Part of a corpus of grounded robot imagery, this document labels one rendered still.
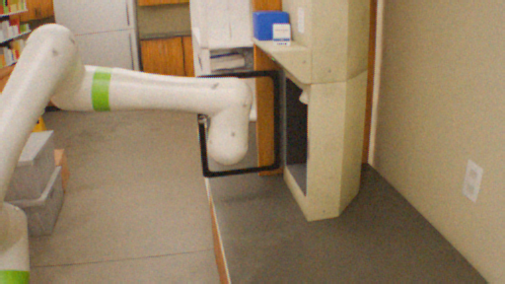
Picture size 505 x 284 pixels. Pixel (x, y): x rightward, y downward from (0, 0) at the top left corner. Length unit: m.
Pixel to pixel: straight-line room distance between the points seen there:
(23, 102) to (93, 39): 5.26
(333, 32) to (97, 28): 5.14
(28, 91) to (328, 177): 0.91
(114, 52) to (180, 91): 5.10
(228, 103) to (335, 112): 0.37
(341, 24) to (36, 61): 0.80
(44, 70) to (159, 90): 0.29
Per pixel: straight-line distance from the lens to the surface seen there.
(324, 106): 1.21
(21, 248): 0.98
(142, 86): 1.02
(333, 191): 1.35
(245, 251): 1.24
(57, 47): 0.92
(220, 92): 1.01
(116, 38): 6.06
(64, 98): 1.05
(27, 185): 3.15
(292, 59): 1.15
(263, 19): 1.33
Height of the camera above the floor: 1.70
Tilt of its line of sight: 23 degrees down
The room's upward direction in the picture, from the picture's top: 2 degrees counter-clockwise
